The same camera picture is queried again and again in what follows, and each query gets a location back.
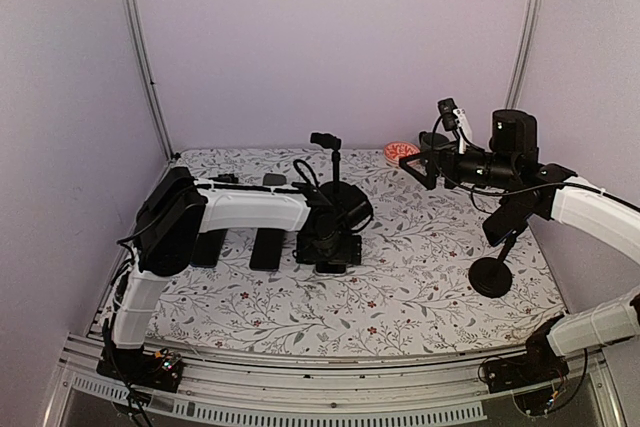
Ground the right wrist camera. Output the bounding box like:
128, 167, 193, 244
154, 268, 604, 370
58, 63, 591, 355
437, 98, 473, 154

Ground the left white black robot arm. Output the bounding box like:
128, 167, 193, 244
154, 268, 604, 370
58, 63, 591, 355
105, 167, 373, 381

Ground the floral patterned table mat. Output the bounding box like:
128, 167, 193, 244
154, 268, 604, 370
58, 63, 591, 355
146, 149, 565, 358

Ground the black folding phone stand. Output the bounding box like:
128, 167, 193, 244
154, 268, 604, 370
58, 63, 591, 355
213, 174, 239, 184

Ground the aluminium frame post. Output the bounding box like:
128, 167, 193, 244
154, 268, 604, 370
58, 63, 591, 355
504, 0, 543, 110
122, 0, 174, 161

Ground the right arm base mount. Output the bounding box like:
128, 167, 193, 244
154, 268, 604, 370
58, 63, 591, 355
477, 315, 589, 418

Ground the black phone blue edge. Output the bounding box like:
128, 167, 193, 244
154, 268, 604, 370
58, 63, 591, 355
190, 229, 227, 269

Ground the right aluminium frame post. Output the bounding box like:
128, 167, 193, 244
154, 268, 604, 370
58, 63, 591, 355
504, 0, 543, 110

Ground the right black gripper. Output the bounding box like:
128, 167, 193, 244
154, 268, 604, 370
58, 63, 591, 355
400, 140, 519, 190

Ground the black tall round-base stand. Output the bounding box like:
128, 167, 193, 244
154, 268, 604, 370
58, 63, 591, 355
468, 234, 517, 299

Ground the left aluminium frame post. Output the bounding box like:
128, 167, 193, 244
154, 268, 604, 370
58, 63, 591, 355
122, 0, 174, 161

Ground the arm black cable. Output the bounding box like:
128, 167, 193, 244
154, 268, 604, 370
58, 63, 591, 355
292, 159, 351, 228
432, 114, 640, 213

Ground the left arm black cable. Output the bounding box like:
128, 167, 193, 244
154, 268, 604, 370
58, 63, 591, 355
292, 159, 351, 228

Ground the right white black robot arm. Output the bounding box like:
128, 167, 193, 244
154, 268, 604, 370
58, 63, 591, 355
399, 100, 639, 383

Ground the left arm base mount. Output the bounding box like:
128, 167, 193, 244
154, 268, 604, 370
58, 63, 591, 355
96, 340, 184, 393

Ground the dark grey mug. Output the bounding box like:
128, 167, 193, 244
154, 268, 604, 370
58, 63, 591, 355
418, 131, 450, 152

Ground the red white patterned bowl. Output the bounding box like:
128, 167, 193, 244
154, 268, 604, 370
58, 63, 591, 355
383, 141, 420, 167

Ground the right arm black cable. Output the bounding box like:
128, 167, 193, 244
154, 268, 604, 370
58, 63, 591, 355
432, 114, 640, 213

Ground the black round base phone stand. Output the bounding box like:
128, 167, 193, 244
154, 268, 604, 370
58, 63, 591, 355
262, 173, 287, 187

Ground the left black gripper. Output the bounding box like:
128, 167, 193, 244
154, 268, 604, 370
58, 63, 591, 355
298, 231, 363, 265

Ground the front aluminium rail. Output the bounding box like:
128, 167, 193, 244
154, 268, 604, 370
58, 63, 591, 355
43, 335, 626, 426

